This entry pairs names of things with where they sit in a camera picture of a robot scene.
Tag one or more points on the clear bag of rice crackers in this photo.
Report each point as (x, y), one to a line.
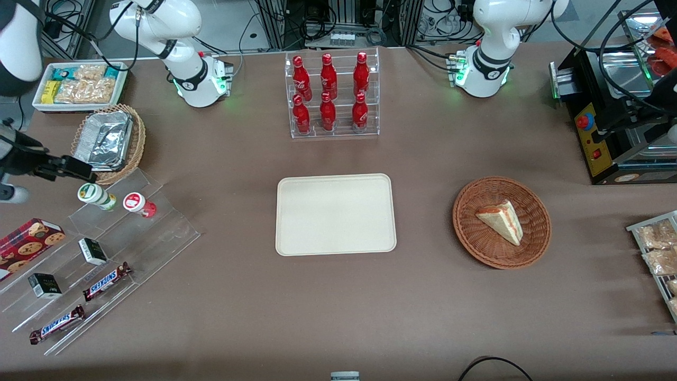
(674, 307)
(672, 287)
(656, 235)
(661, 262)

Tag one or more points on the black food warmer appliance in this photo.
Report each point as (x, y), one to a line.
(600, 159)

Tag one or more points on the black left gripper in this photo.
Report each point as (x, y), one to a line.
(667, 90)

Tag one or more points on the aluminium frame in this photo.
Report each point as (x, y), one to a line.
(346, 10)

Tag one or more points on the teal snack package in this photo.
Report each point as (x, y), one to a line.
(112, 72)
(62, 74)

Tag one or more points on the round brown wicker basket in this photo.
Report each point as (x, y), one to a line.
(476, 243)

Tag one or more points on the clear cracker bag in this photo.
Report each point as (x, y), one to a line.
(90, 72)
(100, 90)
(71, 91)

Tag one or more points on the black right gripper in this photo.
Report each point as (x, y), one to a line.
(20, 157)

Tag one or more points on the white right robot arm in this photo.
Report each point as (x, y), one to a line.
(180, 21)

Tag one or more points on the Snickers chocolate bar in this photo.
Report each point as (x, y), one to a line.
(56, 325)
(106, 281)

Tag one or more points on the yellow snack package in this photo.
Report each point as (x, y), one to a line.
(50, 91)

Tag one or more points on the blue tape strip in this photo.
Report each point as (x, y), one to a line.
(664, 333)

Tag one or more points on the red cola bottle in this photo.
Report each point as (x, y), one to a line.
(361, 75)
(328, 113)
(328, 76)
(301, 115)
(301, 78)
(360, 112)

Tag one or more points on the grey metal block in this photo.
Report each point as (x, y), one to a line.
(345, 377)

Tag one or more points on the cream rectangular tray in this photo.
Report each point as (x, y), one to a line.
(336, 214)

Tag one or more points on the small black box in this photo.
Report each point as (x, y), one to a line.
(93, 251)
(44, 286)

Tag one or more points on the clear acrylic bottle rack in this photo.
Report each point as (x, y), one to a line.
(341, 133)

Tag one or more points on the clear acrylic tiered stand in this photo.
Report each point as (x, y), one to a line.
(158, 233)

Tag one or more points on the white power strip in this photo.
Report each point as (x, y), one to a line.
(342, 39)

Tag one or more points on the oval wicker basket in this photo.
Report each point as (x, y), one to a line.
(137, 143)

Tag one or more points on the white plastic snack bin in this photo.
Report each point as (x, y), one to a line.
(39, 106)

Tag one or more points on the green gum bottle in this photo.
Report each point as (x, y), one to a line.
(95, 195)

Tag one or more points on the red gum bottle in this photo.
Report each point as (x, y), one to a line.
(136, 202)

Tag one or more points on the triangular sandwich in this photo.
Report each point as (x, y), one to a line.
(502, 221)

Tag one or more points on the red tartan cookie box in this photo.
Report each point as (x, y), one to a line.
(29, 242)

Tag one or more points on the aluminium foil tray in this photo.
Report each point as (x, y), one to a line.
(103, 140)

